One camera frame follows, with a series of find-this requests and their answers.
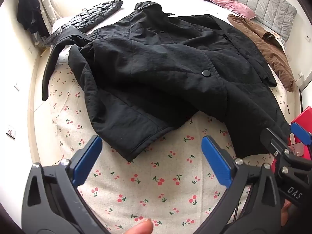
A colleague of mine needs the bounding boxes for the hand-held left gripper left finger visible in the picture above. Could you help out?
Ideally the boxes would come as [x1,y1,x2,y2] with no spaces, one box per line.
[21,135,108,234]

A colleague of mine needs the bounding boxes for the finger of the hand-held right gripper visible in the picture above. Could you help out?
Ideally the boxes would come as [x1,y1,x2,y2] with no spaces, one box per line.
[290,121,312,149]
[260,127,296,160]

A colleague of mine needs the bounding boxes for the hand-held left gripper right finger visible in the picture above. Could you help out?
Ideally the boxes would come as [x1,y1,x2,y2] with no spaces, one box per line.
[195,135,285,234]

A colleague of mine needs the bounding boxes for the black snap-button jacket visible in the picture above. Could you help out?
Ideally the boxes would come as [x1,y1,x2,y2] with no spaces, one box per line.
[42,2,292,162]

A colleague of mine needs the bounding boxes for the hanging dark clothes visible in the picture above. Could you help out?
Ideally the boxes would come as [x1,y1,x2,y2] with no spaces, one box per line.
[17,0,50,37]

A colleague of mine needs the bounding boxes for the person's right hand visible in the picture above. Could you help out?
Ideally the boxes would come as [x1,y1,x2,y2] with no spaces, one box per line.
[280,199,301,234]

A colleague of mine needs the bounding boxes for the person's left hand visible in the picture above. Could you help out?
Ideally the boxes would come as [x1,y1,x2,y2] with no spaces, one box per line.
[122,219,154,234]

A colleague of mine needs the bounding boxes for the red box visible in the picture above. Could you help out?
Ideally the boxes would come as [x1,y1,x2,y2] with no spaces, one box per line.
[288,109,312,160]

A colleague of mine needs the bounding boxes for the cherry-print blanket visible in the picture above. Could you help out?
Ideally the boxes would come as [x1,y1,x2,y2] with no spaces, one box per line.
[47,46,294,234]

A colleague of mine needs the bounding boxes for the grey padded headboard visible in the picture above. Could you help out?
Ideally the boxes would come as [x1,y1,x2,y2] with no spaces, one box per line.
[212,0,297,33]

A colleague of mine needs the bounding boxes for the long pink velvet pillow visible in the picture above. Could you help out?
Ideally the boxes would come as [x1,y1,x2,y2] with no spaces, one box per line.
[201,0,257,20]

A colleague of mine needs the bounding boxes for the black quilted puffer jacket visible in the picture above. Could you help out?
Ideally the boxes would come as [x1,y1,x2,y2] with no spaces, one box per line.
[44,0,123,45]

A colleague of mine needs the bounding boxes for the star-print curtain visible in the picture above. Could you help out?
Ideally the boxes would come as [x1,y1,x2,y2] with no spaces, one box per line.
[30,0,61,47]

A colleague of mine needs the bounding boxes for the wall socket with red mark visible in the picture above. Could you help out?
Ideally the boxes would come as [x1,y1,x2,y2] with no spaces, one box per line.
[6,125,16,140]

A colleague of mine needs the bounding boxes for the brown corduroy jacket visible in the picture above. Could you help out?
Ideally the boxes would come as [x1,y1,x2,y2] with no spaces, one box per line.
[227,13,296,92]

